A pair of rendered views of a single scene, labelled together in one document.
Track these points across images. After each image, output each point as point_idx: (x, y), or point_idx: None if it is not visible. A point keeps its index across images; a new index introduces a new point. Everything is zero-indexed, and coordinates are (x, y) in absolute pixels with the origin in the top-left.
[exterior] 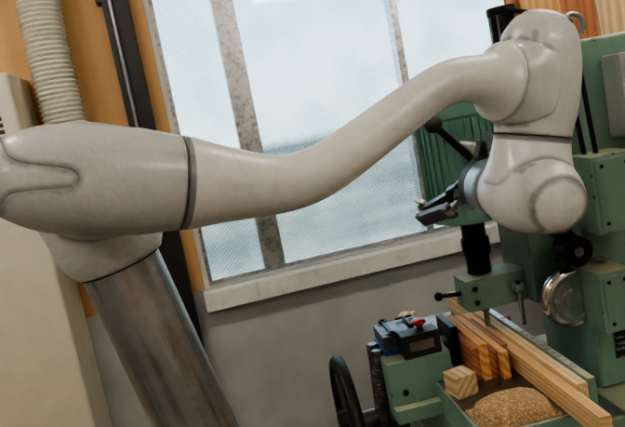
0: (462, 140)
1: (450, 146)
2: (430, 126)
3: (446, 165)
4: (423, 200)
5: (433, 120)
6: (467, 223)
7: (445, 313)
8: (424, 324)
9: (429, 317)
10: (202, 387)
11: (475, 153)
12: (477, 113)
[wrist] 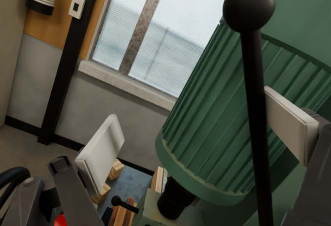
0: (272, 89)
1: (239, 81)
2: (237, 2)
3: (214, 101)
4: (84, 153)
5: None
6: (181, 184)
7: (147, 177)
8: (125, 176)
9: (135, 172)
10: None
11: (318, 182)
12: (322, 64)
